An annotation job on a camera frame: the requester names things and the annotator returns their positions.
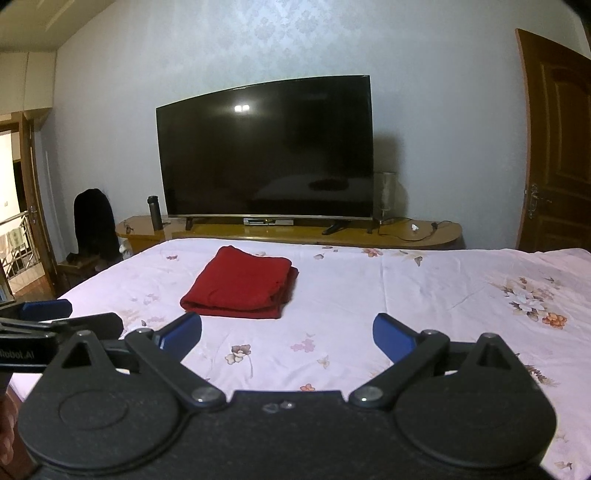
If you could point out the wooden television cabinet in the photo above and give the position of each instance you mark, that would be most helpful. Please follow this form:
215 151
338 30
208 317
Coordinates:
295 230

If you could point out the silver set-top box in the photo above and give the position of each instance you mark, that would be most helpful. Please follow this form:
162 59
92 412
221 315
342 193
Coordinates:
268 222

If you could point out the black bag on chair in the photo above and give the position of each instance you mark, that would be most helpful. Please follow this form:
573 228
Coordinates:
94 221

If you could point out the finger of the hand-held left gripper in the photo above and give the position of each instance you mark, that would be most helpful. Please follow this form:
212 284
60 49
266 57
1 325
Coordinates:
92 323
46 309

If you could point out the wooden balcony door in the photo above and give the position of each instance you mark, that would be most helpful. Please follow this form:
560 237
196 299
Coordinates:
34 207

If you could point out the black flat screen television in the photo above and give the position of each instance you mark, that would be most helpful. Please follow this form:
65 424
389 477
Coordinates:
263 152

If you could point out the clear glass vase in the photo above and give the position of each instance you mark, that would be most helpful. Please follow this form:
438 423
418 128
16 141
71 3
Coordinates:
385 194

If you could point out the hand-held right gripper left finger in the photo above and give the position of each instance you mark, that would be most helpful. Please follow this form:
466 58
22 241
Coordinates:
180 334

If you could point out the brown wooden door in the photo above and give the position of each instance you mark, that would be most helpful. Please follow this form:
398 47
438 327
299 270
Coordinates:
558 138

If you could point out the metal railing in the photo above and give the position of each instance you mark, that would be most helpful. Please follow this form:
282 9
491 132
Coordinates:
16 258

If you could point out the white overhead cupboard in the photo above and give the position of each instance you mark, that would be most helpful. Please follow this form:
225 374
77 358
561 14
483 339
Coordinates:
27 83

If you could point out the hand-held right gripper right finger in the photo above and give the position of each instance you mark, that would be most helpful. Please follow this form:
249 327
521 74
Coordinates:
392 334

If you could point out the black thermos bottle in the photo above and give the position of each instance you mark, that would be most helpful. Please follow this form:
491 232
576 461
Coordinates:
155 213

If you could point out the red garment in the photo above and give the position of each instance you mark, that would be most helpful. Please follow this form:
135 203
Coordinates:
240 281

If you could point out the bed with floral sheet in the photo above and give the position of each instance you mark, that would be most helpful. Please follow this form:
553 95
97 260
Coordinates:
369 286

